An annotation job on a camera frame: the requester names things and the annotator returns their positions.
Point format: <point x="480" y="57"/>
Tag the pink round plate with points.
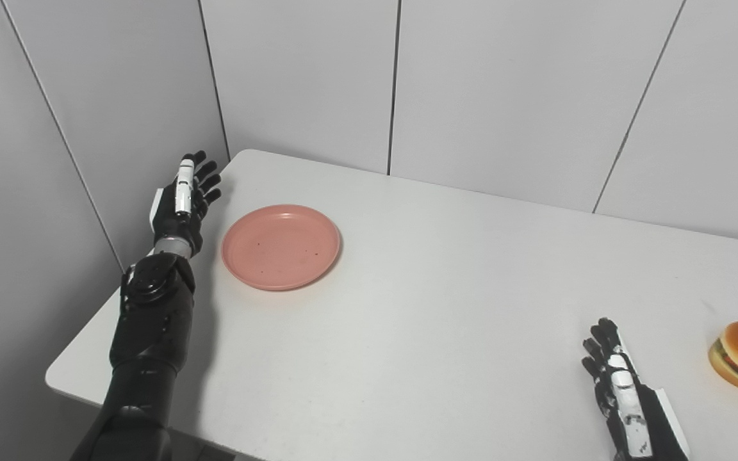
<point x="281" y="246"/>

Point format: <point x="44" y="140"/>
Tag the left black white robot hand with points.
<point x="180" y="214"/>

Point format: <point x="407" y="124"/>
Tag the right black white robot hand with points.
<point x="635" y="410"/>

